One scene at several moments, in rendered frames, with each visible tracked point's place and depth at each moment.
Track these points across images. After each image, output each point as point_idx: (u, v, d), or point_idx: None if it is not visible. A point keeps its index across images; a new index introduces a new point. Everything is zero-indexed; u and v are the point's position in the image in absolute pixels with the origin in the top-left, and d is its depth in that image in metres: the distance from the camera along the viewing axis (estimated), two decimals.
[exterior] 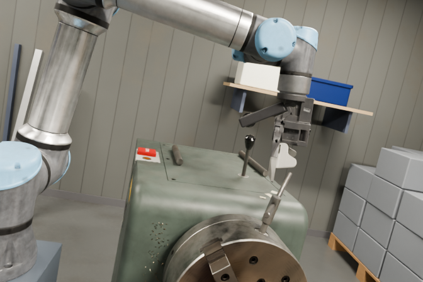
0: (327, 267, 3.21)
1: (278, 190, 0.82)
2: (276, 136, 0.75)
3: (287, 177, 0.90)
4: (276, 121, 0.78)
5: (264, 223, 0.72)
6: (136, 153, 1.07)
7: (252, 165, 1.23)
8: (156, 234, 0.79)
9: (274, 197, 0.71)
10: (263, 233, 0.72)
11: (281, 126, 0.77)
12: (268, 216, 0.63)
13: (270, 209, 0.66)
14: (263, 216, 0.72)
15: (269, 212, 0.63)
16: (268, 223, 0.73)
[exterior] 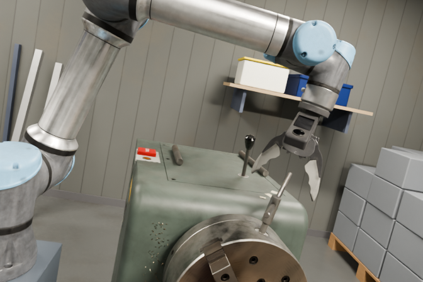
0: (327, 267, 3.21)
1: (278, 190, 0.82)
2: (321, 156, 0.73)
3: (287, 177, 0.90)
4: (313, 138, 0.73)
5: (264, 223, 0.72)
6: (136, 153, 1.07)
7: (252, 165, 1.23)
8: (156, 234, 0.79)
9: (274, 197, 0.71)
10: (263, 233, 0.72)
11: (315, 143, 0.74)
12: (268, 216, 0.63)
13: (270, 209, 0.66)
14: (263, 216, 0.72)
15: (269, 212, 0.63)
16: (268, 223, 0.73)
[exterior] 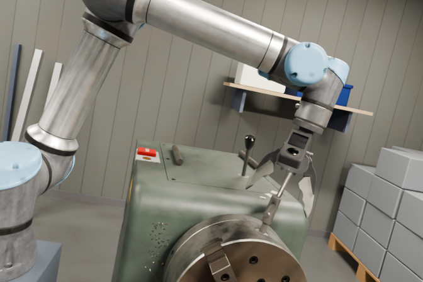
0: (327, 267, 3.21)
1: (278, 190, 0.82)
2: (315, 173, 0.73)
3: (287, 177, 0.90)
4: (307, 155, 0.73)
5: (264, 223, 0.72)
6: (136, 153, 1.07)
7: (252, 165, 1.23)
8: (156, 234, 0.79)
9: (274, 197, 0.71)
10: (263, 233, 0.72)
11: (309, 160, 0.74)
12: (268, 216, 0.63)
13: (270, 209, 0.66)
14: (263, 216, 0.72)
15: (269, 212, 0.63)
16: (268, 223, 0.73)
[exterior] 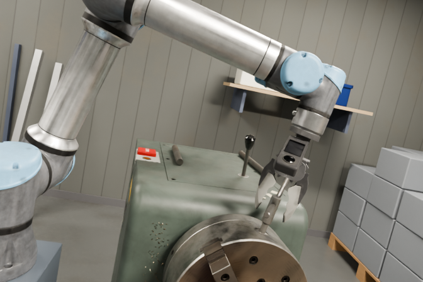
0: (327, 267, 3.21)
1: (278, 190, 0.82)
2: (308, 186, 0.73)
3: None
4: (303, 163, 0.73)
5: (264, 223, 0.72)
6: (136, 153, 1.07)
7: (252, 165, 1.23)
8: (156, 234, 0.79)
9: (274, 197, 0.71)
10: (263, 233, 0.72)
11: (305, 167, 0.74)
12: (268, 216, 0.63)
13: (270, 209, 0.66)
14: (263, 216, 0.72)
15: (269, 212, 0.63)
16: (268, 223, 0.73)
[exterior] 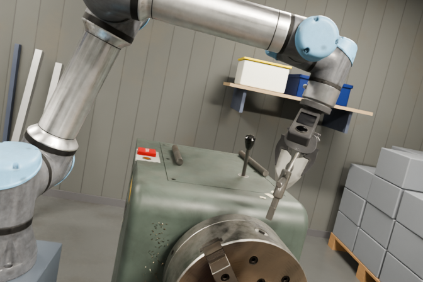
0: (327, 267, 3.21)
1: (287, 167, 0.81)
2: (315, 160, 0.73)
3: (296, 156, 0.90)
4: (315, 135, 0.73)
5: (276, 197, 0.71)
6: (136, 153, 1.07)
7: (252, 165, 1.23)
8: (156, 234, 0.79)
9: (284, 170, 0.71)
10: (274, 208, 0.72)
11: (316, 140, 0.74)
12: (281, 186, 0.62)
13: (282, 180, 0.65)
14: (274, 191, 0.72)
15: (281, 182, 0.63)
16: (279, 197, 0.73)
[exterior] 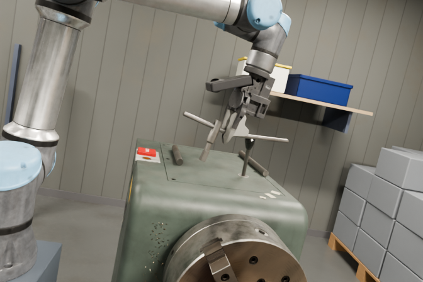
0: (327, 267, 3.21)
1: (246, 135, 0.91)
2: (242, 113, 0.83)
3: (276, 137, 0.95)
4: (243, 92, 0.84)
5: (206, 141, 0.86)
6: (136, 153, 1.07)
7: (252, 165, 1.23)
8: (156, 234, 0.79)
9: (215, 119, 0.87)
10: (205, 150, 0.86)
11: (248, 97, 0.84)
12: (184, 113, 0.82)
13: (195, 116, 0.84)
14: (208, 137, 0.87)
15: (187, 112, 0.82)
16: (212, 143, 0.86)
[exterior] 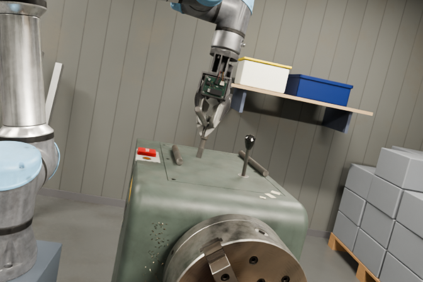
0: (327, 267, 3.21)
1: (206, 121, 0.77)
2: (195, 95, 0.84)
3: None
4: None
5: (204, 138, 0.88)
6: (136, 153, 1.07)
7: (252, 165, 1.23)
8: (156, 234, 0.79)
9: (212, 116, 0.87)
10: (200, 146, 0.88)
11: None
12: None
13: None
14: (208, 135, 0.87)
15: None
16: (201, 138, 0.86)
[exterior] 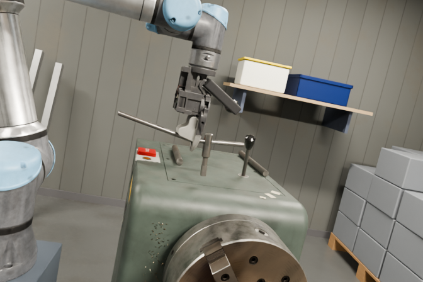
0: (327, 267, 3.21)
1: (172, 131, 0.84)
2: None
3: (135, 116, 0.81)
4: None
5: (208, 157, 0.87)
6: (136, 153, 1.07)
7: (252, 165, 1.23)
8: (156, 234, 0.79)
9: (213, 135, 0.86)
10: (206, 164, 0.88)
11: None
12: (243, 144, 0.89)
13: (232, 141, 0.88)
14: (208, 153, 0.86)
15: (240, 142, 0.89)
16: (203, 156, 0.88)
